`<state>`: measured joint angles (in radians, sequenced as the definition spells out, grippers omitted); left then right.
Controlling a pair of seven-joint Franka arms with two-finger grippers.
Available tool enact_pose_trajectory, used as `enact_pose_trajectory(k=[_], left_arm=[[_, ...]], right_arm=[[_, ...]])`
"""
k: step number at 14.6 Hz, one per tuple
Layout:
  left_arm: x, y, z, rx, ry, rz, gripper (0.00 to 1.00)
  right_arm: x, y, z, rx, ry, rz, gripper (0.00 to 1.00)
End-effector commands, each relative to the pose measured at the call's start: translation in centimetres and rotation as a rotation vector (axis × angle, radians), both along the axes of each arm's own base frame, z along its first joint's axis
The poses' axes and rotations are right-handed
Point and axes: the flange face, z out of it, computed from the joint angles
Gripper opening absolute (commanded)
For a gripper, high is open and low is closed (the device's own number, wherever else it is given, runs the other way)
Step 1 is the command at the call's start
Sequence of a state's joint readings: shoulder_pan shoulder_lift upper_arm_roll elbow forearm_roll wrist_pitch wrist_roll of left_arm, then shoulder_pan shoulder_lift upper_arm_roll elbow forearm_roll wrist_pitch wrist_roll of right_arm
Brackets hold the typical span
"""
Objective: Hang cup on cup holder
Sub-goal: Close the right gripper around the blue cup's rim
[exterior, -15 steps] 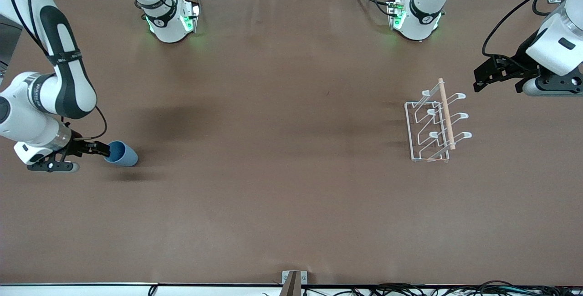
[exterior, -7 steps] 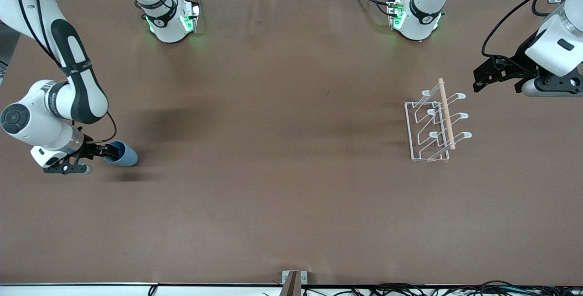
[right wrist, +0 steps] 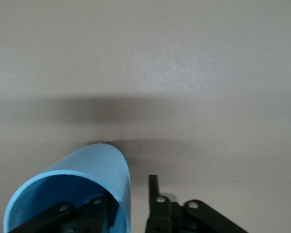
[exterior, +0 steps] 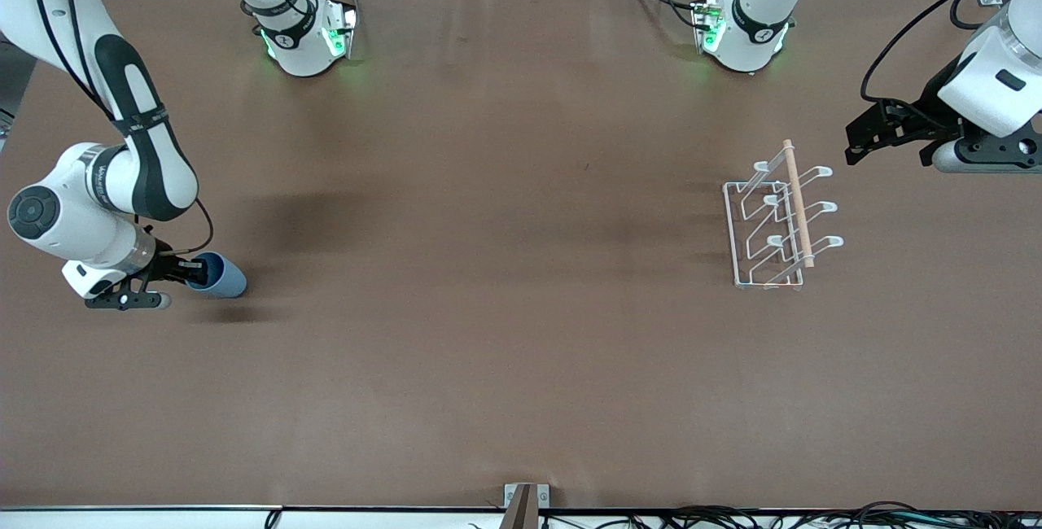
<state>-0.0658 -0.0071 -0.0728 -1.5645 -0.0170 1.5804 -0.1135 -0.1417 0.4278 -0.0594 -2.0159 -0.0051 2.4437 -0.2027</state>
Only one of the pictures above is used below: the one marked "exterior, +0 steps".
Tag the blue plastic cup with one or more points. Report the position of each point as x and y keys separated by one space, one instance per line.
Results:
x=232 y=278

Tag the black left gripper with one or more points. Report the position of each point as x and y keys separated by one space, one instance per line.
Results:
x=933 y=108

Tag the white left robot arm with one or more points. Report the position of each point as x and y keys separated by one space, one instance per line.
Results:
x=753 y=32

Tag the grey metal bracket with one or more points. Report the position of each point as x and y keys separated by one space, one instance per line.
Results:
x=511 y=495

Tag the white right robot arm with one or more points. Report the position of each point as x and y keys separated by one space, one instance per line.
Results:
x=146 y=163

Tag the brown wooden post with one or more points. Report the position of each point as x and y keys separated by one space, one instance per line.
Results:
x=519 y=513

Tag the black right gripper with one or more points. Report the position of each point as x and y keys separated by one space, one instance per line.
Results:
x=168 y=267

